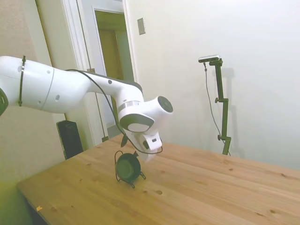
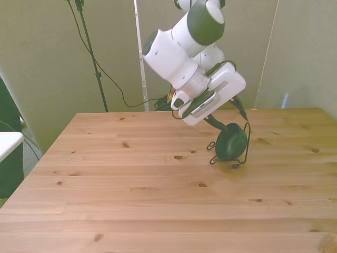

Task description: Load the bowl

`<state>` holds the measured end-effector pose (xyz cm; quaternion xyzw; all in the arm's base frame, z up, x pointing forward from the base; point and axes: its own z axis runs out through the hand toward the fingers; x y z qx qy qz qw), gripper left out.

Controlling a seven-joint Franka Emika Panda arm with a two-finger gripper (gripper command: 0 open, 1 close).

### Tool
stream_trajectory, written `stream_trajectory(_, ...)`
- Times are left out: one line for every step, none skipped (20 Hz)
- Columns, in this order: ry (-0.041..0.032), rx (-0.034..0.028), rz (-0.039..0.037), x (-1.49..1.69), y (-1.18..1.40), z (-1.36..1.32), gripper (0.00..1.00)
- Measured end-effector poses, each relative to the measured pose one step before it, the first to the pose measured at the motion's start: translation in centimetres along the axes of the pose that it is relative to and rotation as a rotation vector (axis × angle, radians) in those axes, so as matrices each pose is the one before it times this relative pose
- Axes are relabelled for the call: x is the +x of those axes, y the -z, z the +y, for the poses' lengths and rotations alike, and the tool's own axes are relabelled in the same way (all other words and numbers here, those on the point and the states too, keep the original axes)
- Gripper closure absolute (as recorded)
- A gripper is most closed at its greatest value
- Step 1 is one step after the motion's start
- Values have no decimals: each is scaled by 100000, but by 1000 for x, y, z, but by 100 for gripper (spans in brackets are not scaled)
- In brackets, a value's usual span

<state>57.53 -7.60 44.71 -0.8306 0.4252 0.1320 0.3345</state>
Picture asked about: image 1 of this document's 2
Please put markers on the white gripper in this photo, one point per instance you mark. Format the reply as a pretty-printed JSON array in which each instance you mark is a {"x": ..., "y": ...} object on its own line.
[{"x": 150, "y": 140}]

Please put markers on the dark round bowl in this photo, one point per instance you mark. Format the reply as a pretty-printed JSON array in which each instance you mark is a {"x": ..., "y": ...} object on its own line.
[{"x": 127, "y": 167}]

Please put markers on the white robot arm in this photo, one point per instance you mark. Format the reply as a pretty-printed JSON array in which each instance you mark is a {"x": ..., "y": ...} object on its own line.
[{"x": 70, "y": 89}]

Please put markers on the black tall speaker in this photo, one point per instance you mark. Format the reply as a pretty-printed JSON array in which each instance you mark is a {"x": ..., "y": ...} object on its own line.
[{"x": 69, "y": 139}]

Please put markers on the small yellow tape scrap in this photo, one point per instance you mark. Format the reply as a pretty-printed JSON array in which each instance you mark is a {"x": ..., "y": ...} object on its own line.
[{"x": 39, "y": 208}]

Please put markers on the black camera stand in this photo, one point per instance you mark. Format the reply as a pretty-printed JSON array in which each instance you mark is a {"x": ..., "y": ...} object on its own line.
[{"x": 225, "y": 110}]

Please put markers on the grey stand camera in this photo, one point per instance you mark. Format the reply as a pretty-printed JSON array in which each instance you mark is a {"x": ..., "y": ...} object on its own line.
[{"x": 209, "y": 58}]

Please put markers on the grey wall switch plate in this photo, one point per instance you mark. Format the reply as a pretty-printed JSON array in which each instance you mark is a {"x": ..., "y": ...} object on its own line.
[{"x": 141, "y": 26}]

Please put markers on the white door frame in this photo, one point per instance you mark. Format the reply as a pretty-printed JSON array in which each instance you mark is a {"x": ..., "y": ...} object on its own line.
[{"x": 75, "y": 42}]

